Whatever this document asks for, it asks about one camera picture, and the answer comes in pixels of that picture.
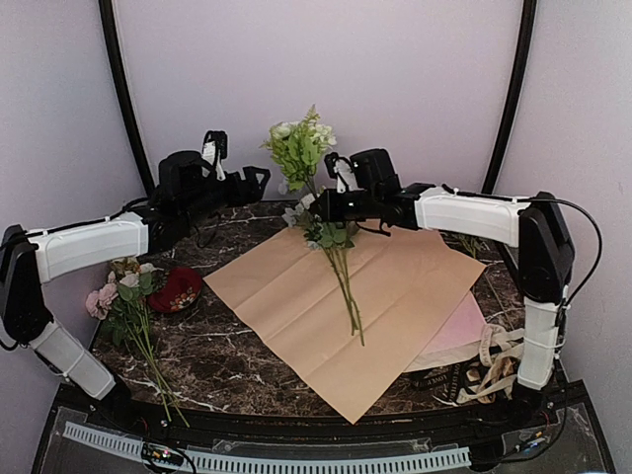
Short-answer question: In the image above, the cream ribbon pile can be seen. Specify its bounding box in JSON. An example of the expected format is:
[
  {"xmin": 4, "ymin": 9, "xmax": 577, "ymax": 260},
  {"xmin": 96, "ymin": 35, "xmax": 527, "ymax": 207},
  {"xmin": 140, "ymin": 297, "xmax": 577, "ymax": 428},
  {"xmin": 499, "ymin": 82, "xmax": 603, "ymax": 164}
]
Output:
[{"xmin": 456, "ymin": 324, "xmax": 524, "ymax": 405}]

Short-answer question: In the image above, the pink white rose bunch right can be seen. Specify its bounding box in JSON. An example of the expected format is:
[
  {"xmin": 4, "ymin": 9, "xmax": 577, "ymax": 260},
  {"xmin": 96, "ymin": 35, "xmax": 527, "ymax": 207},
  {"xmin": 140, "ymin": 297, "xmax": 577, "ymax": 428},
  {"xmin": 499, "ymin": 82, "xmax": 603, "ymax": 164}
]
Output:
[{"xmin": 448, "ymin": 233, "xmax": 488, "ymax": 260}]

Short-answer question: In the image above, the black vertical frame post left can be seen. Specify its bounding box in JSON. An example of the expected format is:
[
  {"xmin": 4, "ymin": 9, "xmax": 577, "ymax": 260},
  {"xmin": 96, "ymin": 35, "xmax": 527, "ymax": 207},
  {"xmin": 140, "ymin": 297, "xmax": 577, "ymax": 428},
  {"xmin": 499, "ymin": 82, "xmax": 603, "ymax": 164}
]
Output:
[{"xmin": 98, "ymin": 0, "xmax": 156, "ymax": 196}]

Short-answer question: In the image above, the pink wrapping paper sheet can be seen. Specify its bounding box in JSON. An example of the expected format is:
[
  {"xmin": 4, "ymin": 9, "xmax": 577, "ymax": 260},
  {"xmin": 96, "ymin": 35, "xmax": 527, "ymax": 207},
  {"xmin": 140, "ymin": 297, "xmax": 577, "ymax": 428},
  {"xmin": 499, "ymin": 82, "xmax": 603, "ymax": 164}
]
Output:
[{"xmin": 405, "ymin": 292, "xmax": 486, "ymax": 372}]

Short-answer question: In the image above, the blue flower stem bunch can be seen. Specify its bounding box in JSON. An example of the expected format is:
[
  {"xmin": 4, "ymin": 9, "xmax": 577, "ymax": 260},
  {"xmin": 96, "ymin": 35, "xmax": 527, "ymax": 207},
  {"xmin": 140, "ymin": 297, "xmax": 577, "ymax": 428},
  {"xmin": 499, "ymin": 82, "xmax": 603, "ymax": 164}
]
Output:
[{"xmin": 280, "ymin": 192, "xmax": 360, "ymax": 337}]

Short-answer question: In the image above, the peach green wrapping paper sheet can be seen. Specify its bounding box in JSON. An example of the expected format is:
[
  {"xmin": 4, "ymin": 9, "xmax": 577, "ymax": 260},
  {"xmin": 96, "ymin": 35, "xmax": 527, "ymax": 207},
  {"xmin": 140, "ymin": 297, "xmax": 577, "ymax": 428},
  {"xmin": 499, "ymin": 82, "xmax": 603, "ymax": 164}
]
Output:
[{"xmin": 204, "ymin": 228, "xmax": 485, "ymax": 424}]

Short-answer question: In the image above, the dark red floral bowl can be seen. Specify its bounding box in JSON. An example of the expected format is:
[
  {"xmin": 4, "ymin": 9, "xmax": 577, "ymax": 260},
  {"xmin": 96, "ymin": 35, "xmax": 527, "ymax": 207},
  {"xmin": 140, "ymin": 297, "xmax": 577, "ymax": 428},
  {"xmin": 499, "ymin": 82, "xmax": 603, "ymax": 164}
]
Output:
[{"xmin": 148, "ymin": 267, "xmax": 202, "ymax": 314}]

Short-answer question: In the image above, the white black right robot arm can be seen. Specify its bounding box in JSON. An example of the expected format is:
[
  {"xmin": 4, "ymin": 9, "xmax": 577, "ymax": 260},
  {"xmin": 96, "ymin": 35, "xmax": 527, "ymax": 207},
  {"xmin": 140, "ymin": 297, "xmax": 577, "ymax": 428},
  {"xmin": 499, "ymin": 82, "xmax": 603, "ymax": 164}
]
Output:
[{"xmin": 311, "ymin": 183, "xmax": 575, "ymax": 390}]

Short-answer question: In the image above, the white slotted cable duct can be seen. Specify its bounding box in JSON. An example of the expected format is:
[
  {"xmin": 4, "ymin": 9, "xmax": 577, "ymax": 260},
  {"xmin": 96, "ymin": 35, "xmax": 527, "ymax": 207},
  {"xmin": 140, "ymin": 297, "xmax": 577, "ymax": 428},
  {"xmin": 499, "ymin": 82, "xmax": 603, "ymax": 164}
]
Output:
[{"xmin": 62, "ymin": 422, "xmax": 471, "ymax": 473}]

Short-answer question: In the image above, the black vertical frame post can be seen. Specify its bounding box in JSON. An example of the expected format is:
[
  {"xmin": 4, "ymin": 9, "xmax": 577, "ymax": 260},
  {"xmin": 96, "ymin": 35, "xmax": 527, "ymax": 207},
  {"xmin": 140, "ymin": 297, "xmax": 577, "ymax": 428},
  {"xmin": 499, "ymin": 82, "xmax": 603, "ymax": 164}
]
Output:
[
  {"xmin": 482, "ymin": 0, "xmax": 537, "ymax": 195},
  {"xmin": 98, "ymin": 0, "xmax": 156, "ymax": 196}
]

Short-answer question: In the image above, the black vertical frame post right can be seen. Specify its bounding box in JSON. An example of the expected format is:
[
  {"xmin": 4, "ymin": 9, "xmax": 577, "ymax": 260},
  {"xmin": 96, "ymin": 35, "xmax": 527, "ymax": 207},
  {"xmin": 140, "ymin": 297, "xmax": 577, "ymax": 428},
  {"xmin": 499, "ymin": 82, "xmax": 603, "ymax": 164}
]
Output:
[{"xmin": 482, "ymin": 0, "xmax": 537, "ymax": 195}]

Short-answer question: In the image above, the white rose stem bunch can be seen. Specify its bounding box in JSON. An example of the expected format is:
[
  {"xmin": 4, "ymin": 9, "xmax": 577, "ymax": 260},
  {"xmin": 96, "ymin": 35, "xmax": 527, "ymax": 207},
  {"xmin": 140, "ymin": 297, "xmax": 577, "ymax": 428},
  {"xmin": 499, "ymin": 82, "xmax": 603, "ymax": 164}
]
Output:
[{"xmin": 304, "ymin": 216, "xmax": 365, "ymax": 345}]

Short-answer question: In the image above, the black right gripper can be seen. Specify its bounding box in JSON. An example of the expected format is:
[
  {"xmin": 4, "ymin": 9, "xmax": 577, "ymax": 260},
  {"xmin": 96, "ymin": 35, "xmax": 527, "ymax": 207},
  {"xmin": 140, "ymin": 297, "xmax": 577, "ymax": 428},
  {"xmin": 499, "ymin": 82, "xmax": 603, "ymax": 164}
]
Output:
[{"xmin": 310, "ymin": 189, "xmax": 380, "ymax": 223}]

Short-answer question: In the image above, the green hydrangea leaf bunch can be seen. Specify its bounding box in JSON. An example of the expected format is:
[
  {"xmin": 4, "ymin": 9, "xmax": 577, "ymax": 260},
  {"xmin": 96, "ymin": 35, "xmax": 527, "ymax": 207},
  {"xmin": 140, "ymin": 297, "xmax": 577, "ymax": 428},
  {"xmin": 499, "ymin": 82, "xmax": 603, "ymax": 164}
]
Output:
[{"xmin": 260, "ymin": 104, "xmax": 366, "ymax": 347}]

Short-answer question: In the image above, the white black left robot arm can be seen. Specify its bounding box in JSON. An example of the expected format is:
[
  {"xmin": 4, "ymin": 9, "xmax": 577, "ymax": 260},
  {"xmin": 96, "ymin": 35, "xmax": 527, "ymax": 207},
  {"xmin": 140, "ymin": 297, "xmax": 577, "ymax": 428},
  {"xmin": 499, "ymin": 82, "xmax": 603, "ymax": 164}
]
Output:
[{"xmin": 1, "ymin": 165, "xmax": 271, "ymax": 431}]

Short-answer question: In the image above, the pink rose stem bunch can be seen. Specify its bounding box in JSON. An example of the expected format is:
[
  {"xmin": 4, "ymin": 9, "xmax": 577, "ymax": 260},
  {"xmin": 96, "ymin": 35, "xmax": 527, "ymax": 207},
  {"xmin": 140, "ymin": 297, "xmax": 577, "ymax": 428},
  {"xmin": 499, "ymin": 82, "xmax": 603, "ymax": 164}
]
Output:
[{"xmin": 85, "ymin": 257, "xmax": 184, "ymax": 421}]

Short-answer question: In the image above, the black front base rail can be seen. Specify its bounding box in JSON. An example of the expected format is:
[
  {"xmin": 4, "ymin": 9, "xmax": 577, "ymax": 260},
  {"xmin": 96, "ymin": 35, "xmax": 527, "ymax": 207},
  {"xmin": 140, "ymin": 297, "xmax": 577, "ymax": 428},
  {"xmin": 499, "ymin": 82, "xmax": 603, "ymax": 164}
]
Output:
[{"xmin": 58, "ymin": 379, "xmax": 589, "ymax": 445}]

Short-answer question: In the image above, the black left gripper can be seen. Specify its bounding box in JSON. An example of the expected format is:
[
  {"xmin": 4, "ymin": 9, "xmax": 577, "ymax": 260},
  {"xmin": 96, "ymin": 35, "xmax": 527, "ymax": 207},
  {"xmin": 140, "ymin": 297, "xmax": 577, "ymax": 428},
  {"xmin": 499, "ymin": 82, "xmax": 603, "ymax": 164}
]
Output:
[{"xmin": 182, "ymin": 166, "xmax": 271, "ymax": 228}]

